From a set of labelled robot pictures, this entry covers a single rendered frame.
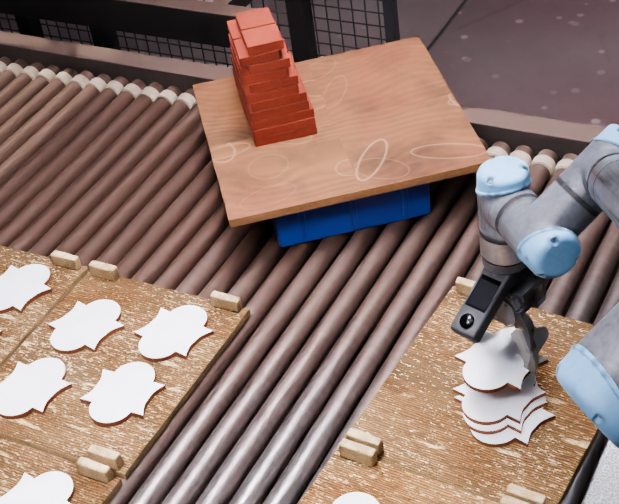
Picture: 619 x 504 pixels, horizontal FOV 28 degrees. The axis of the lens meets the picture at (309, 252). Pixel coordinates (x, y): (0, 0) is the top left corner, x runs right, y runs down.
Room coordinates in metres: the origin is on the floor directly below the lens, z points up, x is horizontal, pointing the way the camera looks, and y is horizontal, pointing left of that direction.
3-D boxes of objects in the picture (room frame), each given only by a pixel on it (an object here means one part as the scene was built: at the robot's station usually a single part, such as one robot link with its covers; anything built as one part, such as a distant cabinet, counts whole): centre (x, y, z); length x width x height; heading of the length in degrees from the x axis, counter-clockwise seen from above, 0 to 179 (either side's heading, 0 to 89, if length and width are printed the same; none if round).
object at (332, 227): (2.04, -0.08, 0.97); 0.31 x 0.31 x 0.10; 6
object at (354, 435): (1.33, -0.04, 0.95); 0.06 x 0.02 x 0.03; 54
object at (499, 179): (1.41, -0.29, 1.31); 0.09 x 0.08 x 0.11; 15
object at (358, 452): (1.31, -0.03, 0.95); 0.06 x 0.02 x 0.03; 54
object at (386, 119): (2.11, -0.09, 1.03); 0.50 x 0.50 x 0.02; 6
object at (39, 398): (1.62, 0.38, 0.94); 0.41 x 0.35 x 0.04; 147
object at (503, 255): (1.42, -0.28, 1.23); 0.08 x 0.08 x 0.05
